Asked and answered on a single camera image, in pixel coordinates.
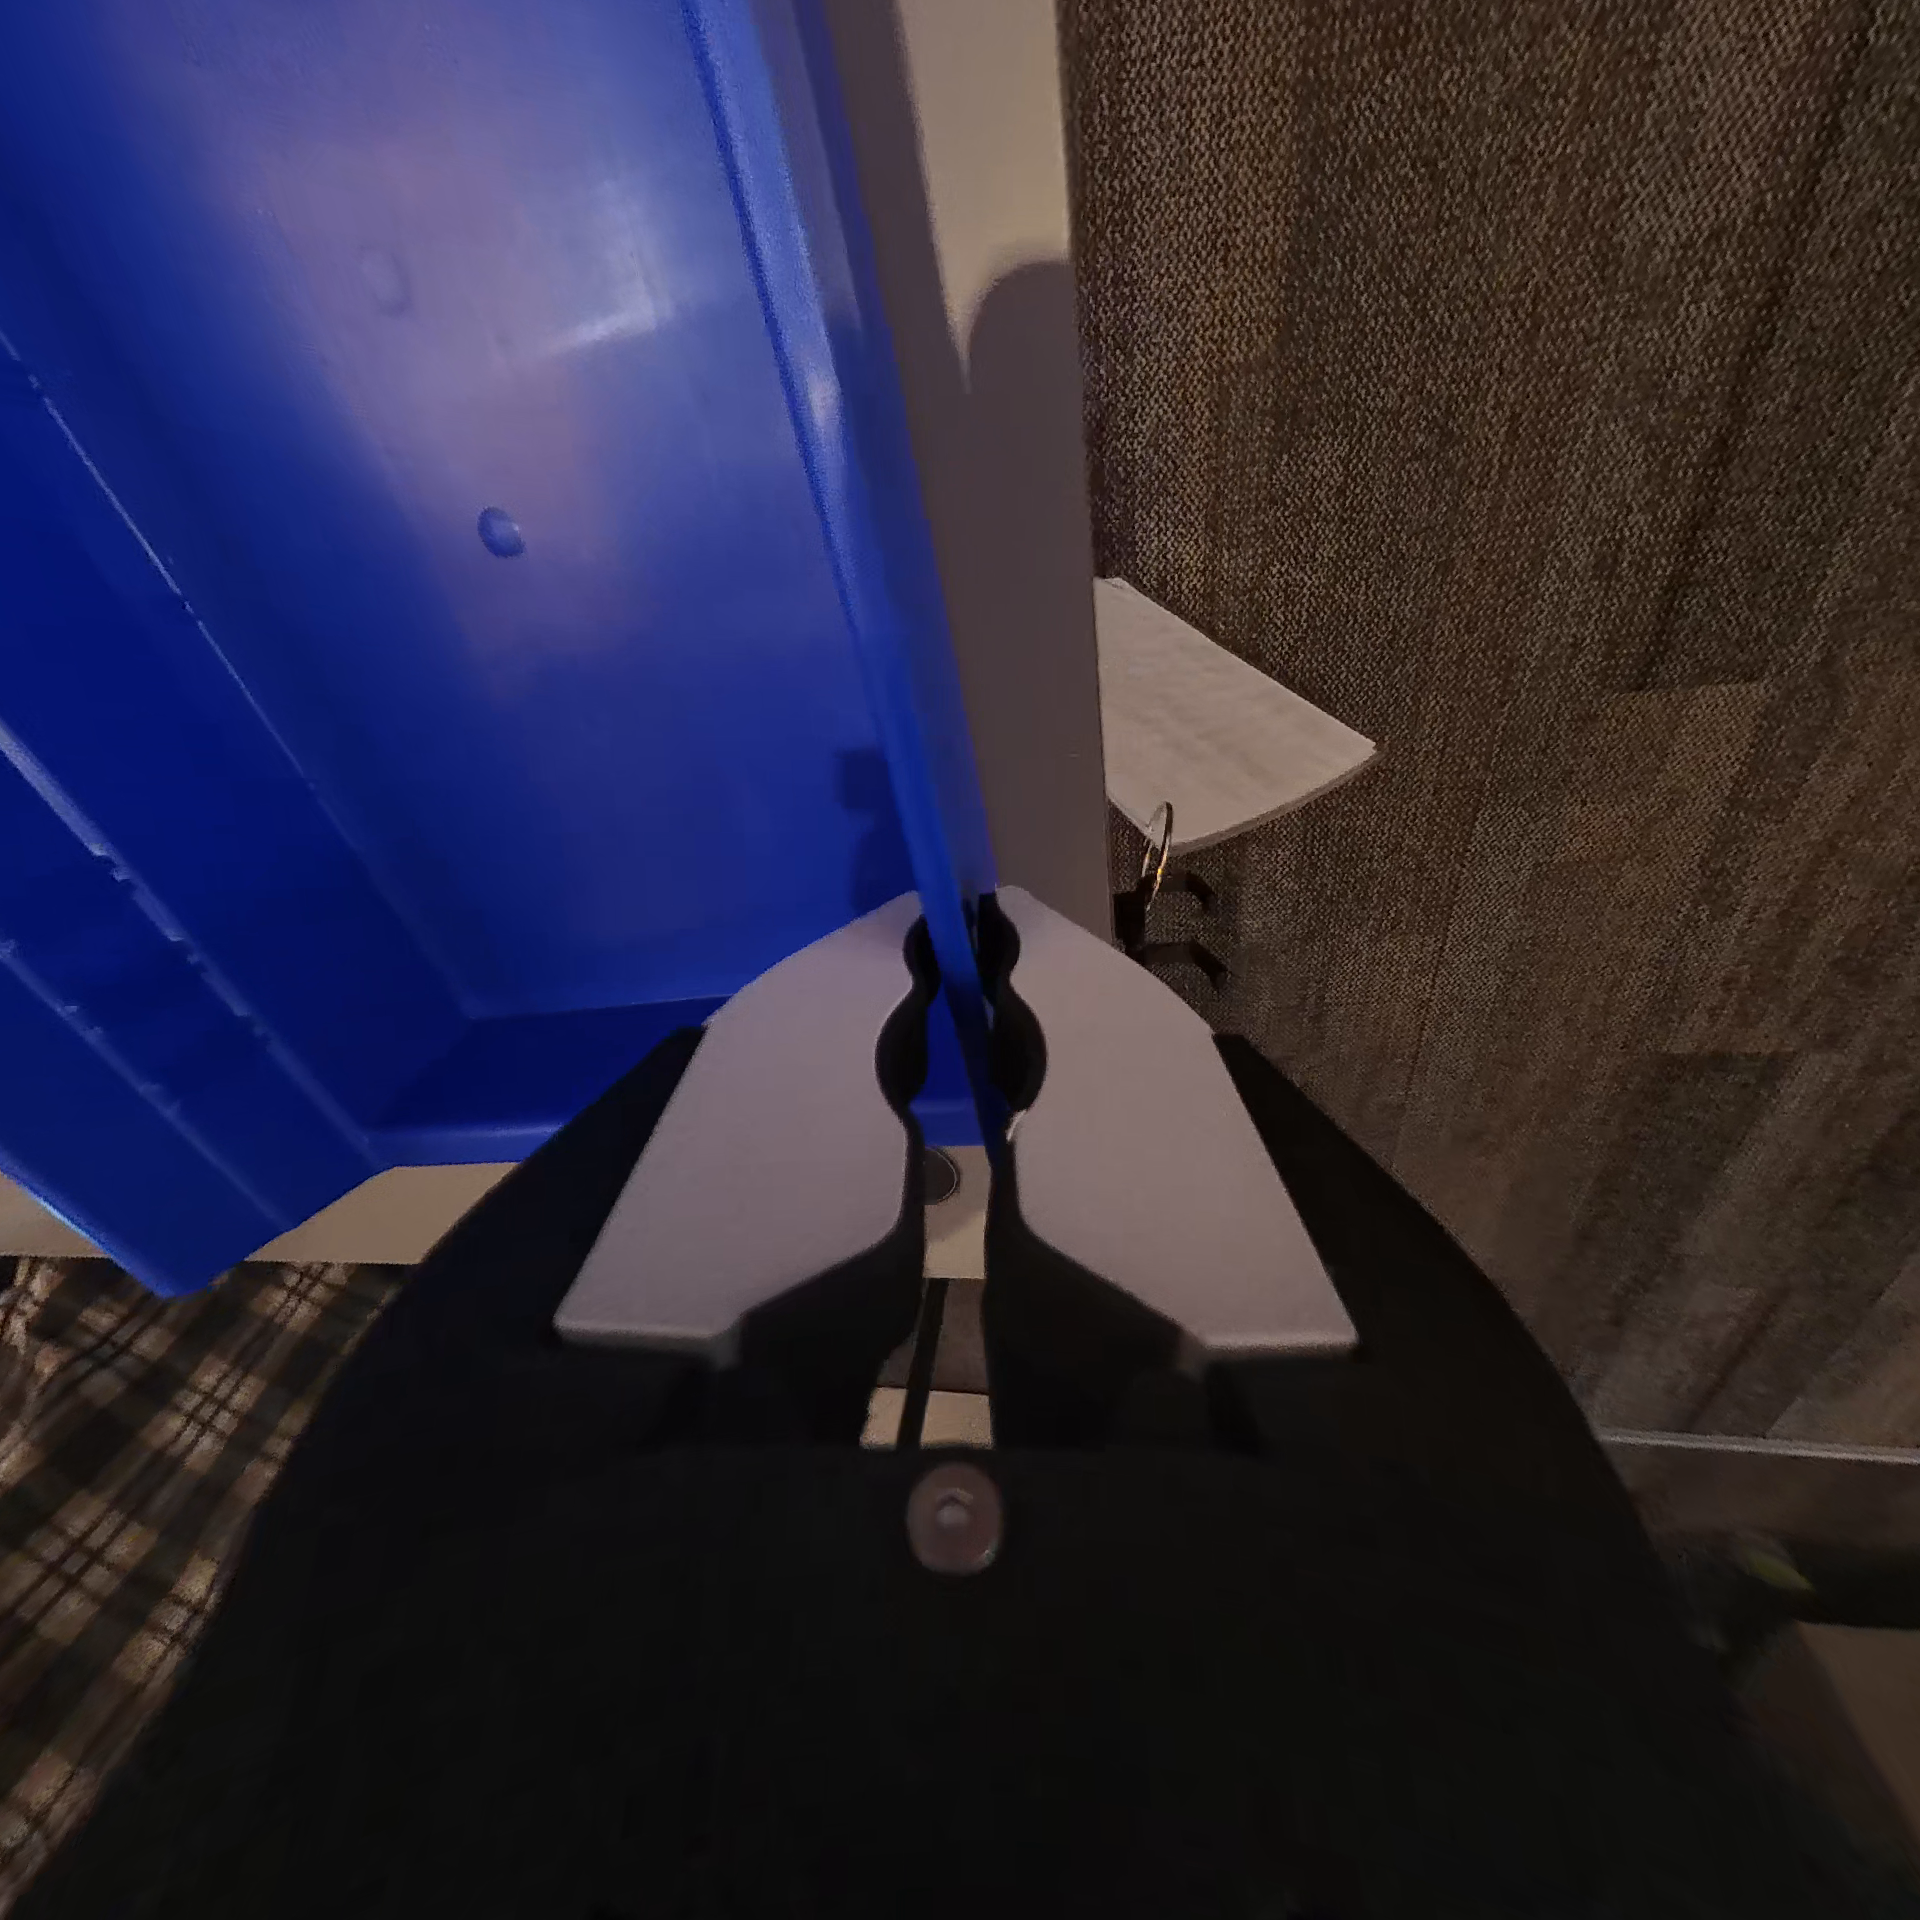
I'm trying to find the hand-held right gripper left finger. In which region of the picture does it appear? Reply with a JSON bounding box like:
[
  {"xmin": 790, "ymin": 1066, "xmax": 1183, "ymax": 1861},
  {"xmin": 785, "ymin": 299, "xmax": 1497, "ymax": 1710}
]
[{"xmin": 551, "ymin": 887, "xmax": 945, "ymax": 1370}]

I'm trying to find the grey metal bar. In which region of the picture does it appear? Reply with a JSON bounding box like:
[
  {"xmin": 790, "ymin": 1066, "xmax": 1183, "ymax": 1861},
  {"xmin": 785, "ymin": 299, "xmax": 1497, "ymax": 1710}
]
[{"xmin": 1597, "ymin": 1429, "xmax": 1920, "ymax": 1480}]

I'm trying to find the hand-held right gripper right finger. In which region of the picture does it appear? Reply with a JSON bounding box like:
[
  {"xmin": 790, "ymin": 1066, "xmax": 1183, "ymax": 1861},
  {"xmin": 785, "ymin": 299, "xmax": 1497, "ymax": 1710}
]
[{"xmin": 978, "ymin": 884, "xmax": 1361, "ymax": 1375}]

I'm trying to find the black hook with key ring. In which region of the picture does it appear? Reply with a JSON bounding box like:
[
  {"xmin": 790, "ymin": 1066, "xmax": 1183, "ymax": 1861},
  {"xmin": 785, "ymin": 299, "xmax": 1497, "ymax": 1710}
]
[{"xmin": 1118, "ymin": 802, "xmax": 1231, "ymax": 995}]

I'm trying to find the white table foot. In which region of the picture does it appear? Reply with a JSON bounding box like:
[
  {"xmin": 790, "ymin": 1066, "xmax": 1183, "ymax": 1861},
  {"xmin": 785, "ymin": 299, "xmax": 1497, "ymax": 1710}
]
[{"xmin": 1095, "ymin": 575, "xmax": 1378, "ymax": 861}]

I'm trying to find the blue plastic bin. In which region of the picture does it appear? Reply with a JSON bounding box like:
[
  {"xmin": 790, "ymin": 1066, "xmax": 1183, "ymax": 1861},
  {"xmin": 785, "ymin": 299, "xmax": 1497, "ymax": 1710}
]
[{"xmin": 0, "ymin": 0, "xmax": 1009, "ymax": 1301}]

